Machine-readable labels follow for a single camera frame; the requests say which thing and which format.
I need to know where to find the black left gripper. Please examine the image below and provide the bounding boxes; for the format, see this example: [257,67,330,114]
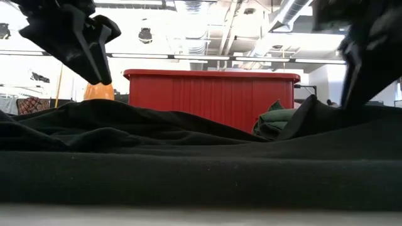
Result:
[9,0,122,85]

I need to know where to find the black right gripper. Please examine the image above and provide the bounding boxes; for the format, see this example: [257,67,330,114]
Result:
[312,0,402,109]

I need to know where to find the green button shirt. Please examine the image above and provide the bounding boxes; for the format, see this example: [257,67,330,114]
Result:
[252,99,298,141]

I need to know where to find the black trousers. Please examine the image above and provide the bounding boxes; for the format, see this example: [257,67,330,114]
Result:
[0,94,402,212]

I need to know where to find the red plastic laundry basket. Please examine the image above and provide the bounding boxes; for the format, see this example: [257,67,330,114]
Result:
[122,68,302,134]

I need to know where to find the orange spray bottle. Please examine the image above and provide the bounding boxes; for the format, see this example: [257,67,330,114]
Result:
[83,82,116,101]

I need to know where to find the ceiling light strip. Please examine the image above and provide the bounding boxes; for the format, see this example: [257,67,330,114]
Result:
[234,56,346,65]
[0,49,232,61]

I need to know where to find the black ceiling dome fixture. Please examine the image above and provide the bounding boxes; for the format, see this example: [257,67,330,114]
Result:
[138,27,154,44]

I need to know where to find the black box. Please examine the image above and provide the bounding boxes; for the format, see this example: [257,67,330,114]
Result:
[48,99,77,107]

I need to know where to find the red patterned cloth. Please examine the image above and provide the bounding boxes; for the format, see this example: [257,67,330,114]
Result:
[16,96,51,116]

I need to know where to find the yellow cable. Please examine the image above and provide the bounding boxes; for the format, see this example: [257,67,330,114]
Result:
[55,64,63,108]

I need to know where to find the black metal bracket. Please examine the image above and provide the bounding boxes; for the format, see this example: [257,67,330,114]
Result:
[294,83,318,104]

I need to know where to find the silver ceiling ventilation duct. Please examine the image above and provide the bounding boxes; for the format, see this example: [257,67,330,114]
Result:
[268,0,315,32]

